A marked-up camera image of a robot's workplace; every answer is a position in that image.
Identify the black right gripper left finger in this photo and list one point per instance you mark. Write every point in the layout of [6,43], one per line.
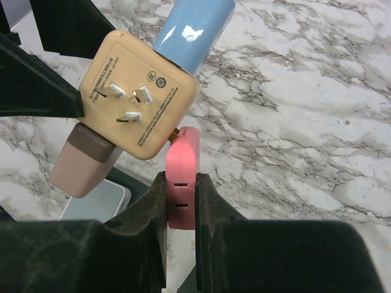
[125,254]

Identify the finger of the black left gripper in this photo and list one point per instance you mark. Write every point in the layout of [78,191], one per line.
[74,28]
[29,87]

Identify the beige cube socket adapter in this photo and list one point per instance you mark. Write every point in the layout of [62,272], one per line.
[134,97]

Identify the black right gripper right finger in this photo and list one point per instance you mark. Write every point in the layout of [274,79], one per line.
[235,254]

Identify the pink plug adapter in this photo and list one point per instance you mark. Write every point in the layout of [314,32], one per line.
[182,168]

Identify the black slab under power bank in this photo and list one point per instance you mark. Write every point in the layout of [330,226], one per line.
[136,187]

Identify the dusty pink USB charger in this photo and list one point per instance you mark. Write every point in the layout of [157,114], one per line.
[84,162]

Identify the light blue USB charger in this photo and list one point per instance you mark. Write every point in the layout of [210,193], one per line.
[191,30]

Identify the grey white power bank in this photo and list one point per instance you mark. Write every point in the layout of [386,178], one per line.
[102,203]

